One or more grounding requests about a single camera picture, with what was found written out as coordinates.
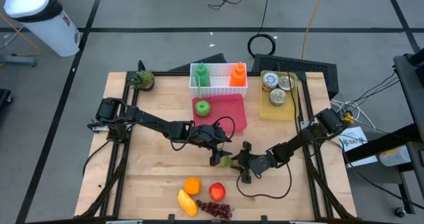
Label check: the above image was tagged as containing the small metal food can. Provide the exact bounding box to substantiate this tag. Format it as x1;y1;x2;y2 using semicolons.
261;71;280;92
268;87;288;107
278;74;295;91

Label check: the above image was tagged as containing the yellow floor cable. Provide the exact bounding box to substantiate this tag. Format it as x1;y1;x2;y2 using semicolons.
300;0;327;61

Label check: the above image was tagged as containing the black equipment cart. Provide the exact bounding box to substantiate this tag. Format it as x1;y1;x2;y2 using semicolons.
343;53;424;215

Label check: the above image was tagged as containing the white trash can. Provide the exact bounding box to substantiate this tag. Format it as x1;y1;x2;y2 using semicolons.
3;0;82;58

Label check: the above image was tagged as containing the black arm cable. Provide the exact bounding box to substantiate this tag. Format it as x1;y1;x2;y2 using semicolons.
235;162;293;199
170;116;237;152

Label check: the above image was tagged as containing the green squeeze bottle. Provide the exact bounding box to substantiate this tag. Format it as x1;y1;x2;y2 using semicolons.
193;62;212;97

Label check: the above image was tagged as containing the black floor object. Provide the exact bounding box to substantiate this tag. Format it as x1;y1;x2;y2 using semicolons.
0;88;14;114

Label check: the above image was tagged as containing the yellow oblong fruit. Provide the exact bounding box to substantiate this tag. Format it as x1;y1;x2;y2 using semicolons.
177;188;199;217

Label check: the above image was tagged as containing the small potted succulent plant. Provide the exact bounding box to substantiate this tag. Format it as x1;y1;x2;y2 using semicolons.
127;70;156;92

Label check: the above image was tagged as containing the grey stand base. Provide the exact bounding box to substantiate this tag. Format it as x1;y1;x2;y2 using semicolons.
0;53;38;68

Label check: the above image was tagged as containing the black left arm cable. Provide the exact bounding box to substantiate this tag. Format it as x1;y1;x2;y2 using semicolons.
170;116;237;152

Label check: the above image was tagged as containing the orange fruit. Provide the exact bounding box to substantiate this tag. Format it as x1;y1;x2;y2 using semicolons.
183;176;203;196

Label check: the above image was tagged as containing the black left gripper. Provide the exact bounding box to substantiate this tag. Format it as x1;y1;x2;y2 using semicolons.
193;123;234;168

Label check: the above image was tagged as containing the green pear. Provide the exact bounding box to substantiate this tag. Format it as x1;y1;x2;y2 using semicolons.
218;154;235;168

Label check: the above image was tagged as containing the black flat wedge panel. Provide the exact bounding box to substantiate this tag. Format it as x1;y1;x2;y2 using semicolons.
167;52;228;73

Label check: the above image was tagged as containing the red plastic tray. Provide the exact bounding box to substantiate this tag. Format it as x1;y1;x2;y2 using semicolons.
191;93;249;136

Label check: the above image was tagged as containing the white plastic bottle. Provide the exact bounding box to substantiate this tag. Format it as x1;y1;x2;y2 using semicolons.
379;145;411;167

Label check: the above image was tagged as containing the red grape bunch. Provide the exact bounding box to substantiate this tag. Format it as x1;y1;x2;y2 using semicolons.
195;199;235;221

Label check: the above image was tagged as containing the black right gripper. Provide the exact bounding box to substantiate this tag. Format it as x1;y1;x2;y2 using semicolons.
230;140;272;185

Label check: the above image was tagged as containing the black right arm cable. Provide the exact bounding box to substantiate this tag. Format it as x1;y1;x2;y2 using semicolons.
235;162;293;199

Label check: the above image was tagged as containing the white paper sign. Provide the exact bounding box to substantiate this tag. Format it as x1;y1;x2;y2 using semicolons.
337;126;378;168

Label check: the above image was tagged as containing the green apple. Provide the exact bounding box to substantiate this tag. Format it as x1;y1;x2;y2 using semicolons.
194;99;212;117

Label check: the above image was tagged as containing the coiled black cable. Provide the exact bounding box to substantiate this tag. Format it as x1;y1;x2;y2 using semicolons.
247;33;277;58

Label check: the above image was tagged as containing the red apple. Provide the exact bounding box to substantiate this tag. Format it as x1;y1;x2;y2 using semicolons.
208;182;227;202

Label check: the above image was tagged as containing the orange squeeze bottle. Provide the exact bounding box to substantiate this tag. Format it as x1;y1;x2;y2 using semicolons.
229;62;248;87

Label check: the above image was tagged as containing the white cable bundle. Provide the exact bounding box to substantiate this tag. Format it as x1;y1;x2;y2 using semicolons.
329;97;377;131

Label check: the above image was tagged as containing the black perforated panel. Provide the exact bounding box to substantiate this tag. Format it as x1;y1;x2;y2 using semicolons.
251;53;340;101

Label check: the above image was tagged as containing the yellow plastic tray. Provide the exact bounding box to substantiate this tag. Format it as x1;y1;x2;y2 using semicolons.
260;70;301;121

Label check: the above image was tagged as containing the white perforated plastic basket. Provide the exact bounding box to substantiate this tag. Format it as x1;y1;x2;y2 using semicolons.
189;62;248;99

